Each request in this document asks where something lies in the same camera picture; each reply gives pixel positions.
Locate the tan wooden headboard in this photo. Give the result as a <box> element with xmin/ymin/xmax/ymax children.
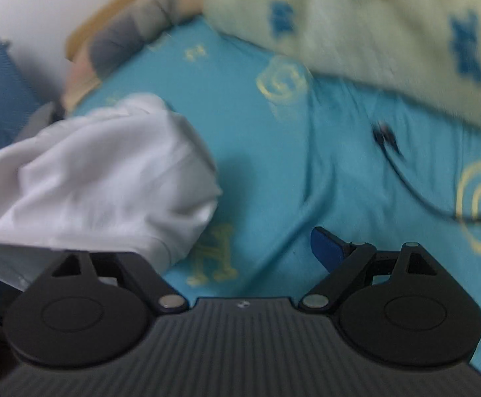
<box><xmin>64</xmin><ymin>0</ymin><xmax>135</xmax><ymax>61</ymax></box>

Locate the black charging cable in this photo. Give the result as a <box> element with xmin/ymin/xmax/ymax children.
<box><xmin>372</xmin><ymin>121</ymin><xmax>481</xmax><ymax>221</ymax></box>

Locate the striped beige grey pillow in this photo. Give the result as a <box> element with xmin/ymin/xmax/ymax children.
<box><xmin>61</xmin><ymin>0</ymin><xmax>204</xmax><ymax>112</ymax></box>

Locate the white shirt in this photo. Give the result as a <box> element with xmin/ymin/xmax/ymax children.
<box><xmin>0</xmin><ymin>93</ymin><xmax>221</xmax><ymax>290</ymax></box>

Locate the turquoise patterned bed sheet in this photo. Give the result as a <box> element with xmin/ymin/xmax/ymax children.
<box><xmin>70</xmin><ymin>16</ymin><xmax>481</xmax><ymax>385</ymax></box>

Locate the blue fabric chair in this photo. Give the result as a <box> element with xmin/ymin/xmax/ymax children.
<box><xmin>0</xmin><ymin>41</ymin><xmax>64</xmax><ymax>149</ymax></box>

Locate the light green fleece blanket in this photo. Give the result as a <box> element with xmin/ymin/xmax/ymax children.
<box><xmin>203</xmin><ymin>0</ymin><xmax>481</xmax><ymax>128</ymax></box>

